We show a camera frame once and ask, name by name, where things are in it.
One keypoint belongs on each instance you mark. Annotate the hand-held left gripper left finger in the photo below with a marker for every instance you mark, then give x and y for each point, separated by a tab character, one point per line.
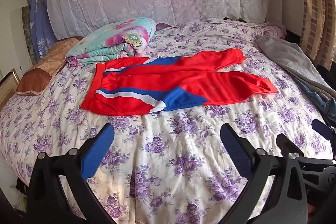
97	148

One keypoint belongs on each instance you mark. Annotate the leaning patterned board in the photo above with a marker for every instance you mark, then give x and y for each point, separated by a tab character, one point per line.
25	32

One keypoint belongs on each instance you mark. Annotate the beige brick-pattern curtain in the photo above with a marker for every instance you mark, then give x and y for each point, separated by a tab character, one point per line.
316	11

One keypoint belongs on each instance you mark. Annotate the purple floral bedspread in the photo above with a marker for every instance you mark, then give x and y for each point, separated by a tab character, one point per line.
162	150

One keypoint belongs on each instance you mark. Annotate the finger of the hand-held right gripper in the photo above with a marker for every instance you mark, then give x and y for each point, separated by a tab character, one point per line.
324	129
288	145

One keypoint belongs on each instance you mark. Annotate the purple floral pillow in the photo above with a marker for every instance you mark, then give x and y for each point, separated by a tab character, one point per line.
274	29

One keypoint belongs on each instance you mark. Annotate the brown patterned pillow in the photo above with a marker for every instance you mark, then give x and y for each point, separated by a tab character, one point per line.
43	66

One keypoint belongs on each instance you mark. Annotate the grey garment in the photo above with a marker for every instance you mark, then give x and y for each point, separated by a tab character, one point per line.
294	66

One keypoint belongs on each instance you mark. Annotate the red blue white pants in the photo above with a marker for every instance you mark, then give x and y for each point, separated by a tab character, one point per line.
173	87

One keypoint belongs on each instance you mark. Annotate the blue denim garment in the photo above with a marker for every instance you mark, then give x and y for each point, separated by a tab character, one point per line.
319	98

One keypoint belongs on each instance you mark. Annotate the folded turquoise floral quilt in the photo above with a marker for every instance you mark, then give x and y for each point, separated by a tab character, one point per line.
113	41

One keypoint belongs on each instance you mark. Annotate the blue patterned pillow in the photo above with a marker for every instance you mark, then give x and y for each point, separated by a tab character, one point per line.
39	22

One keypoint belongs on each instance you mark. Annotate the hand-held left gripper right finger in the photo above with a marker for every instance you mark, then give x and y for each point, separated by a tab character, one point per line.
236	151

